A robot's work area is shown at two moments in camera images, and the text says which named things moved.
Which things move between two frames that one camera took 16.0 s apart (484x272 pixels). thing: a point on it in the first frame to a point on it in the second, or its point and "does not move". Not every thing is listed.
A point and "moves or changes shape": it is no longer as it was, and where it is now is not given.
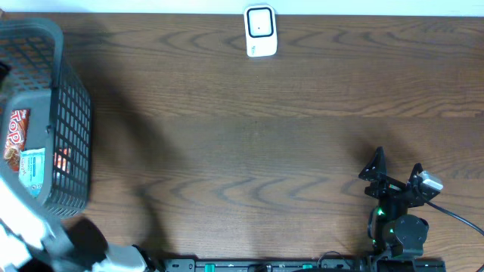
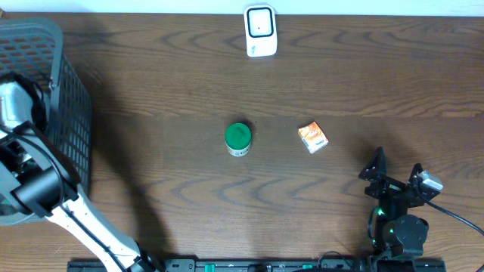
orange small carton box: [62, 158] moves or changes shape
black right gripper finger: [417, 168] does not move
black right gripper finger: [376, 169] does not move
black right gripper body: [386, 188] does not move
